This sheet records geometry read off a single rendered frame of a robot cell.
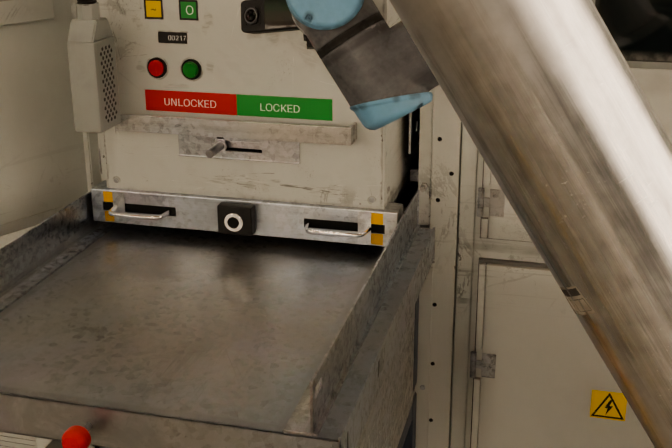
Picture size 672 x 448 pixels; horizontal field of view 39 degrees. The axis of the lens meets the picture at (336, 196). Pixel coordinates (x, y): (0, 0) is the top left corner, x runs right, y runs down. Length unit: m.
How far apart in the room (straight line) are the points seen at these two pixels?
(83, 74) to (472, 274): 0.75
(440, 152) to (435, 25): 1.06
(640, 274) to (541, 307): 1.09
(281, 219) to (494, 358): 0.47
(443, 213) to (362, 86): 0.59
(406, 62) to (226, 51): 0.49
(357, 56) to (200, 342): 0.45
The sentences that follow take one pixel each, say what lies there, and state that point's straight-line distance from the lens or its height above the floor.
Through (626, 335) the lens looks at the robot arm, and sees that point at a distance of 0.65.
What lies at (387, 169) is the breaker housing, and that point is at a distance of 1.55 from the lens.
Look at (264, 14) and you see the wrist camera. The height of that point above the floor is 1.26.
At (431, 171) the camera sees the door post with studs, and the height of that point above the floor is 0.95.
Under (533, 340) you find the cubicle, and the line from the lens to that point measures 1.74.
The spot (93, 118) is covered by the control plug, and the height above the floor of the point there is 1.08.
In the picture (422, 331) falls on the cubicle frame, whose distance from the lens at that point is 1.77.
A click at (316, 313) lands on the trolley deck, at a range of 1.37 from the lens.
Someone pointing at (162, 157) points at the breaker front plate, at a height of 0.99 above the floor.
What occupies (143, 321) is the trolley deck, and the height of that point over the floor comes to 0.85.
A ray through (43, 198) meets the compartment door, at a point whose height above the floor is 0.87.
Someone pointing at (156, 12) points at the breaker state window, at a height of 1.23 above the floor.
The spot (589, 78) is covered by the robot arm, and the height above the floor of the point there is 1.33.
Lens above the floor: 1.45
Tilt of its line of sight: 19 degrees down
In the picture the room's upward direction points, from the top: straight up
